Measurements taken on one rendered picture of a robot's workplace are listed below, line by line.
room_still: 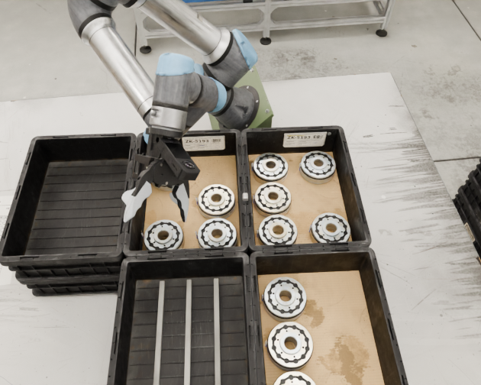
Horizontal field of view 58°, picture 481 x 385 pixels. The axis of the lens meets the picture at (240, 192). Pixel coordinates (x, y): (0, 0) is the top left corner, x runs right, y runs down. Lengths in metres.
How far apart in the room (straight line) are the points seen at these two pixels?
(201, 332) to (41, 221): 0.55
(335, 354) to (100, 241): 0.66
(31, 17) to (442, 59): 2.93
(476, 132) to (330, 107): 1.35
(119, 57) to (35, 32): 2.48
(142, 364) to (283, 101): 1.08
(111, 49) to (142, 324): 0.66
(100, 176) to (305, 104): 0.81
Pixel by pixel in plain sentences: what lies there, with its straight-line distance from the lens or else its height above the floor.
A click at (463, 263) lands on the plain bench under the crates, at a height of 0.70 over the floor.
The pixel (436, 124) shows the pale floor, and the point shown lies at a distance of 2.83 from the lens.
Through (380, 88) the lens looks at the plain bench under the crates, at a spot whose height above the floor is 0.70.
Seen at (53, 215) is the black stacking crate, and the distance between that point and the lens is 1.31.
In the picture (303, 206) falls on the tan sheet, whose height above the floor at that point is 0.83.
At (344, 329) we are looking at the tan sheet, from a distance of 1.10.
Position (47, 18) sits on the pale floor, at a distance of 3.69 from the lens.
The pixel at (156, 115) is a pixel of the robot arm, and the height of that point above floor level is 1.22.
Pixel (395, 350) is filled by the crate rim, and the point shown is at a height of 0.93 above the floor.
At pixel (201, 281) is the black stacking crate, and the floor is 0.83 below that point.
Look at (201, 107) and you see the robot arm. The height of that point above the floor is 1.17.
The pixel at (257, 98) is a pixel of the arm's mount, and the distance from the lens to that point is 1.47.
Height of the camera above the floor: 1.85
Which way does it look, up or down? 55 degrees down
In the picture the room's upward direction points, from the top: straight up
